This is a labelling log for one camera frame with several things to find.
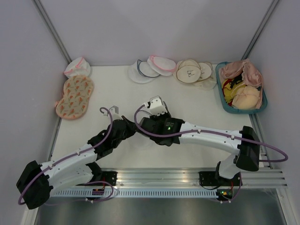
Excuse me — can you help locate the dusty pink bra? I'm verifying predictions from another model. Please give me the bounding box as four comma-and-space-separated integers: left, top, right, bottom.
219, 59, 263, 108

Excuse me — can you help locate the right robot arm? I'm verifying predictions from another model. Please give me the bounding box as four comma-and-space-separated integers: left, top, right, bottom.
134, 101, 260, 185

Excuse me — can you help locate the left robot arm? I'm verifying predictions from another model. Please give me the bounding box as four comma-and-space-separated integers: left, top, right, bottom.
16, 117, 136, 210

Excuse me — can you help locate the blue-trimmed mesh bag centre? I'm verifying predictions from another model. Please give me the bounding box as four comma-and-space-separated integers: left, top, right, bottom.
127, 60, 160, 84

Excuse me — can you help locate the pink-trimmed mesh bag centre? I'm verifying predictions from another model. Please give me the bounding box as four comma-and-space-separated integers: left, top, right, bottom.
147, 55, 177, 76

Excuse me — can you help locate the pink-trimmed mesh bag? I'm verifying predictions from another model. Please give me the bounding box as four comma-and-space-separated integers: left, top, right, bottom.
63, 57, 91, 78
147, 55, 177, 76

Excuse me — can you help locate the beige laundry bag front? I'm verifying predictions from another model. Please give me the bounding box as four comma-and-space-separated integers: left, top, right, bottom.
175, 59, 201, 84

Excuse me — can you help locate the beige laundry bag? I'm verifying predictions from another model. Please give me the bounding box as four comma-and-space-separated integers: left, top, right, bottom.
175, 59, 201, 84
193, 62, 217, 90

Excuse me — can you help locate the beige laundry bag back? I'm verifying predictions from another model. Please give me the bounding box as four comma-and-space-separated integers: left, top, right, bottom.
193, 62, 217, 90

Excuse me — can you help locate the floral patterned laundry bag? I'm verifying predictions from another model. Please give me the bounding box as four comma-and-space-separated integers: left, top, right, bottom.
55, 75, 94, 120

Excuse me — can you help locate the yellow bra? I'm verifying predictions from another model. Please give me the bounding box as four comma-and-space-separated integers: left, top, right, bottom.
222, 79, 246, 106

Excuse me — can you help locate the pink-trimmed mesh bag left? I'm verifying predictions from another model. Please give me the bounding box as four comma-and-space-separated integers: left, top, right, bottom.
63, 57, 91, 78

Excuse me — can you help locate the peach bra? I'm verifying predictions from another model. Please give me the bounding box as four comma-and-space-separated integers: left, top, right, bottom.
232, 86, 261, 110

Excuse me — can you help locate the black bra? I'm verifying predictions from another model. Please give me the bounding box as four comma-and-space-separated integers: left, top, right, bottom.
230, 75, 243, 88

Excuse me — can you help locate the teal plastic basket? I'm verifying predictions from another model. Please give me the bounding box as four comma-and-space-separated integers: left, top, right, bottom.
215, 61, 268, 114

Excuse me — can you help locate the right corner aluminium profile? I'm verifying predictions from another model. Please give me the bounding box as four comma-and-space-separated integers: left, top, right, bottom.
241, 0, 281, 60

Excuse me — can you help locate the corner aluminium profile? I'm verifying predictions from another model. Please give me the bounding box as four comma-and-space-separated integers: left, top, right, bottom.
241, 0, 281, 60
32, 0, 72, 64

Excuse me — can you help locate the left corner aluminium profile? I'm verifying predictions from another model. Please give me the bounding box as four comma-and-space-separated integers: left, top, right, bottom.
32, 0, 72, 64

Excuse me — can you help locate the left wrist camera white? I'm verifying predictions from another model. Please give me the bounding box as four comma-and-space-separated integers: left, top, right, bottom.
109, 105, 121, 120

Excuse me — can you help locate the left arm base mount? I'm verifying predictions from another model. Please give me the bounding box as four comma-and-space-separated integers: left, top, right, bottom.
90, 171, 118, 186

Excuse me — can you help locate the white slotted cable duct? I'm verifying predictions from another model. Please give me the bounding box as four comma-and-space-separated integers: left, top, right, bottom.
54, 187, 232, 198

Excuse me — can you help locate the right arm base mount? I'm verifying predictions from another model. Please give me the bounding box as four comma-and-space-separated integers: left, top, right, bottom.
198, 171, 223, 190

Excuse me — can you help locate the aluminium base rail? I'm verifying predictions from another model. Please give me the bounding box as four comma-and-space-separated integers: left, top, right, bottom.
31, 167, 289, 188

